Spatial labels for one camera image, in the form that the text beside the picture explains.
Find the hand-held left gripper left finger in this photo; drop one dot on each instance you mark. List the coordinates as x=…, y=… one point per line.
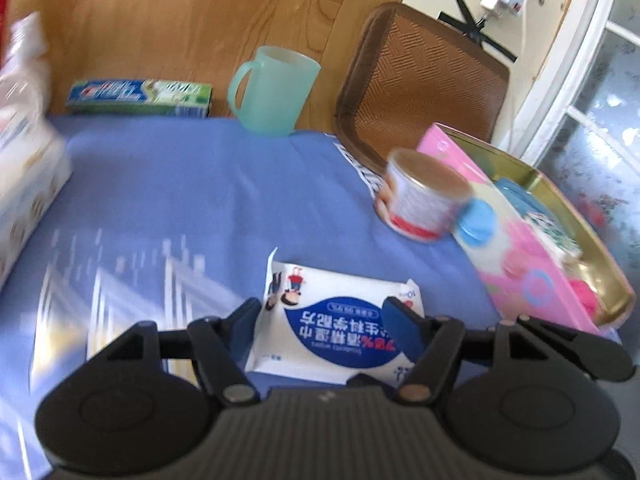
x=246, y=317

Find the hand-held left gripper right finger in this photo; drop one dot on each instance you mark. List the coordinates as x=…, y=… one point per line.
x=402, y=327

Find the white wet wipes packet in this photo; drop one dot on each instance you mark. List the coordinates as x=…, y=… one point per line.
x=320, y=310

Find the pink box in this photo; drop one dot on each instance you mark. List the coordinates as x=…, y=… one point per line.
x=520, y=265

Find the blue plastic case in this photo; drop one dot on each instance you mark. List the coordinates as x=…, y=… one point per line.
x=517, y=197

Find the green snack packet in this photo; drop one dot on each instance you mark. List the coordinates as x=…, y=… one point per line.
x=552, y=232

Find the round food tub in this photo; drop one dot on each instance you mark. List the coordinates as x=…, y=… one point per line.
x=425, y=200

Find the blue tablecloth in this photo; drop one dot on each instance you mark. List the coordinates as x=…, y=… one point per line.
x=175, y=185

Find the striped cloth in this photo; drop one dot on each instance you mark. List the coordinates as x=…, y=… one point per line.
x=362, y=172

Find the small pink item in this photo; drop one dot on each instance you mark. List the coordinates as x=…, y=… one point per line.
x=584, y=296

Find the teal plastic mug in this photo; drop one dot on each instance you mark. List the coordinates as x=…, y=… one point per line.
x=272, y=92

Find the toothpaste box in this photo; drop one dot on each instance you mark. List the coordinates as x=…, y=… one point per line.
x=140, y=96

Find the brown woven tray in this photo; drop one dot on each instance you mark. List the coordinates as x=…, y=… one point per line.
x=425, y=80

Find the white tissue pack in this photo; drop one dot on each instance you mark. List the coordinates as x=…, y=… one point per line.
x=25, y=185

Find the white framed glass door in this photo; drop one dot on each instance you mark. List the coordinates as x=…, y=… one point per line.
x=600, y=85

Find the clear plastic bag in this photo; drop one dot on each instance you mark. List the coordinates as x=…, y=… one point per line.
x=20, y=65

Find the red snack box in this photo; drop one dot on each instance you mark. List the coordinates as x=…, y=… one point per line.
x=4, y=20

